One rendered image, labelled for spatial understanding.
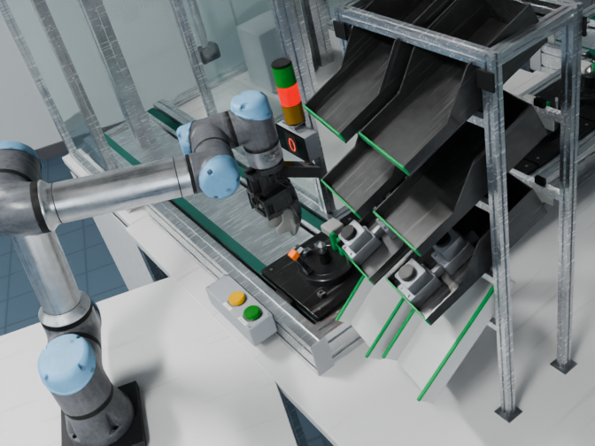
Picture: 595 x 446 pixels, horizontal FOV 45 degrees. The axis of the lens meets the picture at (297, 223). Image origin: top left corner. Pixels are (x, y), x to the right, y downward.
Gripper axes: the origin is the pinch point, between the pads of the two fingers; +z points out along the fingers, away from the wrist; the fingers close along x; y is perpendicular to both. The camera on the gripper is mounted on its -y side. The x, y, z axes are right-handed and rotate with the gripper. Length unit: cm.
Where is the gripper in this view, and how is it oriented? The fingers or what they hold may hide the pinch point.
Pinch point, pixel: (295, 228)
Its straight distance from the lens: 163.3
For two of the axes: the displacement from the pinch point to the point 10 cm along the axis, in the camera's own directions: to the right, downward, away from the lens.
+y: -7.9, 5.0, -3.6
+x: 5.8, 4.0, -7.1
